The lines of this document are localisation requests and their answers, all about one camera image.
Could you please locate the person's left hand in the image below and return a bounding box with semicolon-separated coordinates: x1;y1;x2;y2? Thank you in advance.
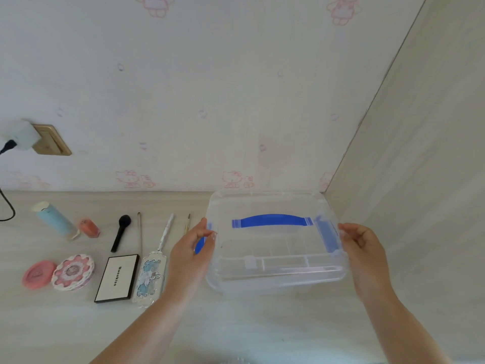
163;217;219;300

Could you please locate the person's right hand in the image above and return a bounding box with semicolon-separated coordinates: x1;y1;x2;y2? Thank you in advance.
337;222;397;304

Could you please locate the white silver mascara pen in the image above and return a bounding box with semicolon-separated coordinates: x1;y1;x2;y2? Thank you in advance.
157;212;175;253

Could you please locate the ornate silver blue palette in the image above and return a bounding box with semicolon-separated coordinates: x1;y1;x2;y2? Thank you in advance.
132;250;167;309

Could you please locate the black makeup brush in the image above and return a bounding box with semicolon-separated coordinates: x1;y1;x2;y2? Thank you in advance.
110;214;132;253

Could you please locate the black white Mooekiss palette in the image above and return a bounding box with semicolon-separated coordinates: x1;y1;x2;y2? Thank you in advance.
93;254;140;304

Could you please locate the clear plastic box blue handle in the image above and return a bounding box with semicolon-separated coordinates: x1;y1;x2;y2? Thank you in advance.
206;208;349;296

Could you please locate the pink lip gloss bottle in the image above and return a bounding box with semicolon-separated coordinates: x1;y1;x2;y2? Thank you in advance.
78;218;101;239

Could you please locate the clear lid with blue handle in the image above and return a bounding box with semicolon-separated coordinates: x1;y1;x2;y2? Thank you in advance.
206;190;349;262

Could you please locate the cake-shaped pink round compact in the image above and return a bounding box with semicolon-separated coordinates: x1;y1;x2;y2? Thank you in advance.
51;254;95;292

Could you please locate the light blue spray bottle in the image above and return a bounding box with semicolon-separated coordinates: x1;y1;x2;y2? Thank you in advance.
31;201;81;241

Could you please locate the person's right forearm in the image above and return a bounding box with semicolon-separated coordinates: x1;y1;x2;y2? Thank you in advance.
362;291;454;364

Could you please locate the person's left forearm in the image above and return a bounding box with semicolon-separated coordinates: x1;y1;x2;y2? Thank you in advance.
90;288;190;364

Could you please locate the white plug adapter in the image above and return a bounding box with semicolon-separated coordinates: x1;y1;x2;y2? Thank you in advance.
7;121;41;151

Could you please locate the gold wall socket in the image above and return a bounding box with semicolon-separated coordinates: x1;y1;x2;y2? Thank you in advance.
32;124;72;157

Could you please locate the black power cable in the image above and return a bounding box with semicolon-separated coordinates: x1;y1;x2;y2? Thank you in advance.
0;140;18;222

